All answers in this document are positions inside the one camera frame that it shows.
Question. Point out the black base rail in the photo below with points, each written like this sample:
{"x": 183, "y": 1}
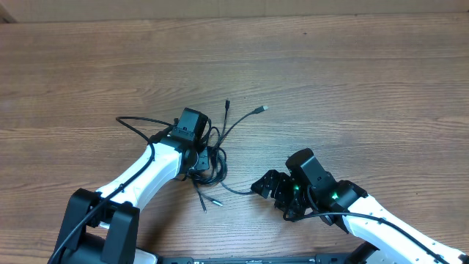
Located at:
{"x": 286, "y": 259}

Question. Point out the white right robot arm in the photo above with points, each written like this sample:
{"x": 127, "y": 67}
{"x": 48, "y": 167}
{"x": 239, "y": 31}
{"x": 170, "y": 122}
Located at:
{"x": 309, "y": 191}

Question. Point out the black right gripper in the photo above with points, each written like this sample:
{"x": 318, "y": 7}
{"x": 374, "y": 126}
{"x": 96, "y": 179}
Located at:
{"x": 281, "y": 180}

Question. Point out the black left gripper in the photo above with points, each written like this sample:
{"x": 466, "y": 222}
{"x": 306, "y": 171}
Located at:
{"x": 199, "y": 149}

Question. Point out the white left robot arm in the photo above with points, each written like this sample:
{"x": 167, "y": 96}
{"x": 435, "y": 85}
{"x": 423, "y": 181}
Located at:
{"x": 102, "y": 226}

